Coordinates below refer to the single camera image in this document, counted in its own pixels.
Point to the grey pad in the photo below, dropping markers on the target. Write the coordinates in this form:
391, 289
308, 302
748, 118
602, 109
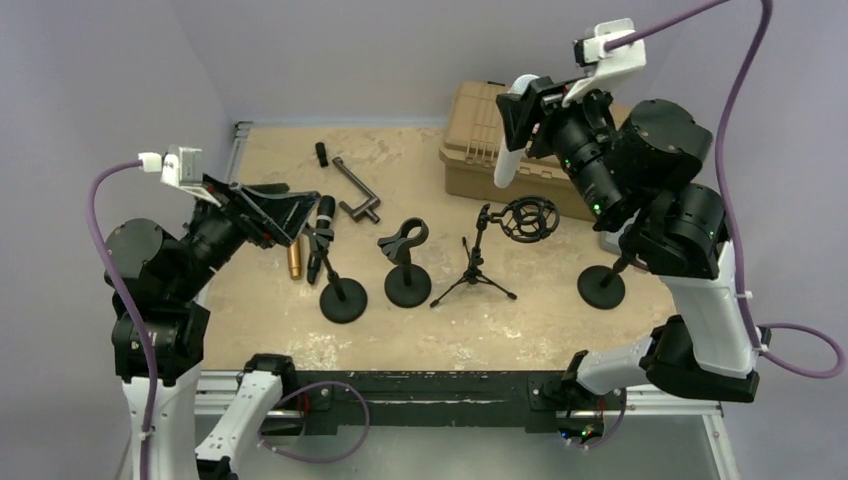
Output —
610, 241

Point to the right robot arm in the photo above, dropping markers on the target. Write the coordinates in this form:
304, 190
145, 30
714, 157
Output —
638, 179

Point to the dark metal L bracket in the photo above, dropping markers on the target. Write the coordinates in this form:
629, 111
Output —
367, 207

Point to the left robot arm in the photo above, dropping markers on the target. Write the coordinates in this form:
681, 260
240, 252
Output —
158, 335

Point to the black round-base mic stand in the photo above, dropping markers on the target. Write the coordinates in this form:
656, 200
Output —
407, 285

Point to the tan plastic case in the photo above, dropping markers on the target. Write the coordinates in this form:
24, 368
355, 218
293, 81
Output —
471, 143

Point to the black clip mic stand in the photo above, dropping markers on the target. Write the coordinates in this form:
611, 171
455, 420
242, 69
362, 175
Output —
343, 300

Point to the black tripod shock-mount stand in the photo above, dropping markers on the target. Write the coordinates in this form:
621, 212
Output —
526, 220

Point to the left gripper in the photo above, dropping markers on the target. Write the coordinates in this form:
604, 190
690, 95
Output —
262, 219

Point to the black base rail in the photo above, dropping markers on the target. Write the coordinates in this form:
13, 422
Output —
534, 401

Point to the gold microphone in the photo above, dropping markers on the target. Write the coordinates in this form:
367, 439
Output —
294, 260

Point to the small black cylinder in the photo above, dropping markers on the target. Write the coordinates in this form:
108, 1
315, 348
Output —
321, 154

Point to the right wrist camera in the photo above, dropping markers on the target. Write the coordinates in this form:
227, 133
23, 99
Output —
604, 69

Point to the black microphone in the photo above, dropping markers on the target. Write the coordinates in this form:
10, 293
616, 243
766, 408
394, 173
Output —
320, 236

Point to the white microphone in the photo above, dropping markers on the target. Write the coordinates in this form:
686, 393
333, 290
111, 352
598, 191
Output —
508, 161

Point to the black shock-mount round stand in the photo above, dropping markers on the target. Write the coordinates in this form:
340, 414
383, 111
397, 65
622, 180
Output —
601, 286

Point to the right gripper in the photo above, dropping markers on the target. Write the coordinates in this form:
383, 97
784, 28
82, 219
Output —
526, 114

